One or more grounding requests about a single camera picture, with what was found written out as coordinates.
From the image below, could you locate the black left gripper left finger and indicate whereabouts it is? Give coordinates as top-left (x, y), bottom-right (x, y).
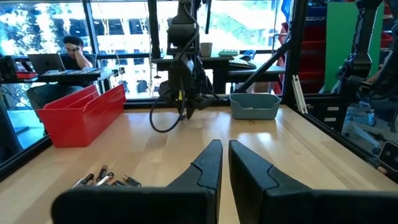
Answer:
top-left (51, 139), bottom-right (223, 224)

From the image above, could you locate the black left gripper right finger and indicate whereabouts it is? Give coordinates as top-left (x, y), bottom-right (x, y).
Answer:
top-left (229, 139), bottom-right (398, 224)

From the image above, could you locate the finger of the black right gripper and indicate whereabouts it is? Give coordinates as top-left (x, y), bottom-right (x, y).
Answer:
top-left (186, 95), bottom-right (220, 121)
top-left (169, 91), bottom-right (190, 119)

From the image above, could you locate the red plastic bin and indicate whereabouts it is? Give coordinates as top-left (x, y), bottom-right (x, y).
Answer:
top-left (35, 83), bottom-right (127, 149)

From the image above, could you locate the dark grey desk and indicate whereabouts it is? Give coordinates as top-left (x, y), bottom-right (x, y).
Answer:
top-left (151, 55), bottom-right (286, 95)

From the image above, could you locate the grey cup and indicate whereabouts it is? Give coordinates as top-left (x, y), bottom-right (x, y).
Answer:
top-left (199, 42), bottom-right (214, 58)

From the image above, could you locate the green keypad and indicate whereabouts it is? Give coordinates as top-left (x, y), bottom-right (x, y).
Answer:
top-left (217, 49), bottom-right (240, 58)

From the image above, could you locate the blue-grey plastic tray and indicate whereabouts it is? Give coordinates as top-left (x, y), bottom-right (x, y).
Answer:
top-left (229, 92), bottom-right (282, 121)

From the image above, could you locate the black keyboard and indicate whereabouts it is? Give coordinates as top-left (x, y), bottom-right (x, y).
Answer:
top-left (228, 58), bottom-right (257, 70)

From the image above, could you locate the blue object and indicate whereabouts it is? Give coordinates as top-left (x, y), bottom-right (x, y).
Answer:
top-left (241, 49), bottom-right (257, 62)

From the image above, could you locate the black drawer cabinet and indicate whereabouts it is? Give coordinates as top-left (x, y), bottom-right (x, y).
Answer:
top-left (310, 99), bottom-right (351, 133)

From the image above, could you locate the person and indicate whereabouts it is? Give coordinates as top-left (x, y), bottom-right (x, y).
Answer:
top-left (26, 35), bottom-right (98, 110)

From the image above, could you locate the black copper-top battery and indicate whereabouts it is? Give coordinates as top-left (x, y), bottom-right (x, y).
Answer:
top-left (368, 157), bottom-right (389, 175)

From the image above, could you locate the computer keyboard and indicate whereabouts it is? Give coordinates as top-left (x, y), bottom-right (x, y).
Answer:
top-left (39, 67), bottom-right (103, 77)

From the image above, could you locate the rack with red bins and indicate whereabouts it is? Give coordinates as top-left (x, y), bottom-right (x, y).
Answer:
top-left (272, 0), bottom-right (329, 94)

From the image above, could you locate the black office desk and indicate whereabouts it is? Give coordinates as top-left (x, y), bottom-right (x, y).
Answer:
top-left (0, 67), bottom-right (116, 94)

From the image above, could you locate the grey laptop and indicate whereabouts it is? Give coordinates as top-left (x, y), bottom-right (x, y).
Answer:
top-left (27, 52), bottom-right (67, 75)

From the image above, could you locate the green board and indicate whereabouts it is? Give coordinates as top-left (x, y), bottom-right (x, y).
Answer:
top-left (323, 1), bottom-right (386, 93)

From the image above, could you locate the red flat case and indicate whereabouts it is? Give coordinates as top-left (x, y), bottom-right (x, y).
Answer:
top-left (14, 70), bottom-right (39, 80)

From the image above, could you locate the black right camera cable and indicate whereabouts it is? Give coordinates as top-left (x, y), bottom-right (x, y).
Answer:
top-left (149, 88), bottom-right (188, 134)

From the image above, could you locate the silver aluminium bracket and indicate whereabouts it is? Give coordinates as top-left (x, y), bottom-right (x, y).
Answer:
top-left (291, 74), bottom-right (309, 115)

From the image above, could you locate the black table-level camera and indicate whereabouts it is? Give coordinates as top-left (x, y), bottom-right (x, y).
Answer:
top-left (377, 140), bottom-right (398, 172)

